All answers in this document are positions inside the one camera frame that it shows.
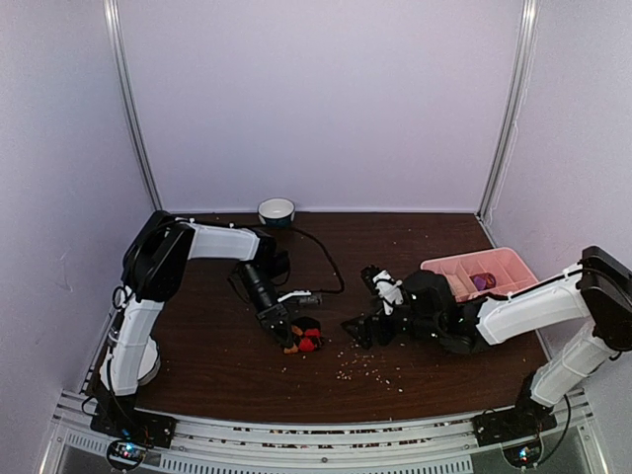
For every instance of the aluminium frame post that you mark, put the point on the aluminium frame post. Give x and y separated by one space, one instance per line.
517 90
114 28

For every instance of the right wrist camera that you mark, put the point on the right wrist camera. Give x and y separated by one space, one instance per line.
388 291

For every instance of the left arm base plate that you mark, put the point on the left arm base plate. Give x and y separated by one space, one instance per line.
141 427

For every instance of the white scalloped bowl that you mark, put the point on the white scalloped bowl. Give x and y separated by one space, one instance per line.
150 363

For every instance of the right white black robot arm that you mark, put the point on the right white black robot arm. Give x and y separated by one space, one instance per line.
595 292

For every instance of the right aluminium frame post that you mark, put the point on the right aluminium frame post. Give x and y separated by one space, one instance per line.
517 90

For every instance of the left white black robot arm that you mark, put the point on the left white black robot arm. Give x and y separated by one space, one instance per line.
153 270

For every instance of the maroon purple orange sock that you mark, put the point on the maroon purple orange sock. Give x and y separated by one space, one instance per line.
484 281

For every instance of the pink divided organizer box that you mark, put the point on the pink divided organizer box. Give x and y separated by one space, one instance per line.
500 271

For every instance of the beige rolled sock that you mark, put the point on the beige rolled sock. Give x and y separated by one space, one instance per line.
458 288

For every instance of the front aluminium rail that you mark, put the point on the front aluminium rail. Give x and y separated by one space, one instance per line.
432 445

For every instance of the left aluminium frame post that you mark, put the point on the left aluminium frame post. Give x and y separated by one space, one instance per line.
114 28

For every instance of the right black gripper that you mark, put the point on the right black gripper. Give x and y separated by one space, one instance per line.
364 324

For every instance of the teal white ceramic bowl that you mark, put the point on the teal white ceramic bowl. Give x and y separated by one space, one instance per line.
276 212

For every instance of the black argyle sock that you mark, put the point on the black argyle sock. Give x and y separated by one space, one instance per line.
306 336

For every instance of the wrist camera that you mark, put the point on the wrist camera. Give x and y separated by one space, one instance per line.
301 297
388 291

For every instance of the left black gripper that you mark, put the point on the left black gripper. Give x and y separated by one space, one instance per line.
277 315

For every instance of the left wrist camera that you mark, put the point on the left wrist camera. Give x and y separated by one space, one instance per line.
301 297

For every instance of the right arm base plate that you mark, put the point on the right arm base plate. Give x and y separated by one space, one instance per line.
494 427

